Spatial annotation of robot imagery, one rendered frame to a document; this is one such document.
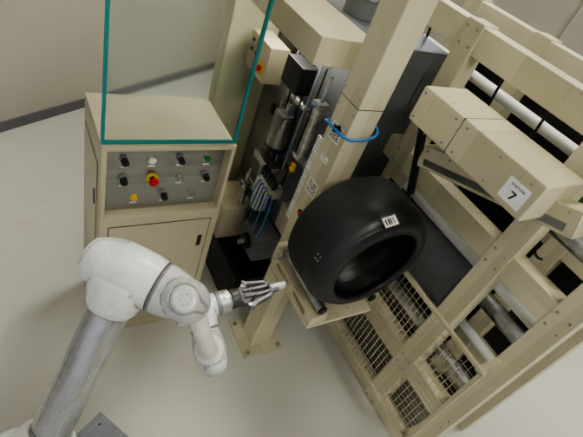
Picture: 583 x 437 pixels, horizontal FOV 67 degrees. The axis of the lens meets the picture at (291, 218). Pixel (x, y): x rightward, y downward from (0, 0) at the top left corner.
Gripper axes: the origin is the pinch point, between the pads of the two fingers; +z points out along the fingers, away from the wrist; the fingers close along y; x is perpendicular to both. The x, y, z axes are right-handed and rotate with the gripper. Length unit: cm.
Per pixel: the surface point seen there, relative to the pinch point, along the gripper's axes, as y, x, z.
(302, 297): 0.7, 16.3, 15.5
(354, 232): -7.9, -33.4, 20.9
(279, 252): 24.2, 11.9, 14.5
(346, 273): 4.9, 14.3, 41.0
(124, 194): 62, -5, -46
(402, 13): 27, -96, 40
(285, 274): 15.0, 16.7, 14.2
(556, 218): -39, -57, 74
